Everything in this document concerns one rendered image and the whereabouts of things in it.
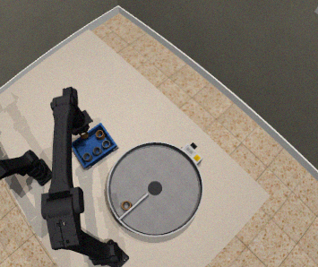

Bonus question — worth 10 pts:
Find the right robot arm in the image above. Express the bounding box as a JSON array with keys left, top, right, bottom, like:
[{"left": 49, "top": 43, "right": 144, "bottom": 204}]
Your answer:
[{"left": 41, "top": 87, "right": 129, "bottom": 267}]

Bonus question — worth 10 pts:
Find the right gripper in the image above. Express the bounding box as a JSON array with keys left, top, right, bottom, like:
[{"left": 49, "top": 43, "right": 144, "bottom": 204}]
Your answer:
[{"left": 72, "top": 110, "right": 93, "bottom": 135}]

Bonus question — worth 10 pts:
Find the blue crate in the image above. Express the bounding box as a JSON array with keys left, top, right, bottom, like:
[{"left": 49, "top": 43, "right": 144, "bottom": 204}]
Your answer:
[{"left": 72, "top": 123, "right": 117, "bottom": 168}]

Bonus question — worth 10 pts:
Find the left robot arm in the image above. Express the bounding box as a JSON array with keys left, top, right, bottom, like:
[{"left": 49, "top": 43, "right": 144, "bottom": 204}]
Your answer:
[{"left": 0, "top": 150, "right": 52, "bottom": 186}]

